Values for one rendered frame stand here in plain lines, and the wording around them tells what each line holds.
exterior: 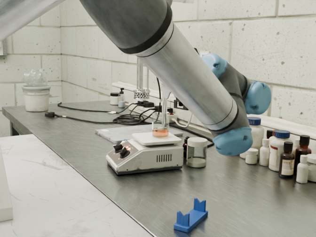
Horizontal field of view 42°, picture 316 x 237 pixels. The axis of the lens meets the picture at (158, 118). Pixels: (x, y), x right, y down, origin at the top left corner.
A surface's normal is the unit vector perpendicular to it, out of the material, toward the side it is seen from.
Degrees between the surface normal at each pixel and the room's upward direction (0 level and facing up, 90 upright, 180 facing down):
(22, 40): 90
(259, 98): 89
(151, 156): 90
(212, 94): 101
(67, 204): 0
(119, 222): 0
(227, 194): 0
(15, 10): 127
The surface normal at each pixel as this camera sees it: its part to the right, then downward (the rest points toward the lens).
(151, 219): 0.02, -0.98
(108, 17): -0.32, 0.67
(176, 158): 0.35, 0.18
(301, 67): -0.86, 0.07
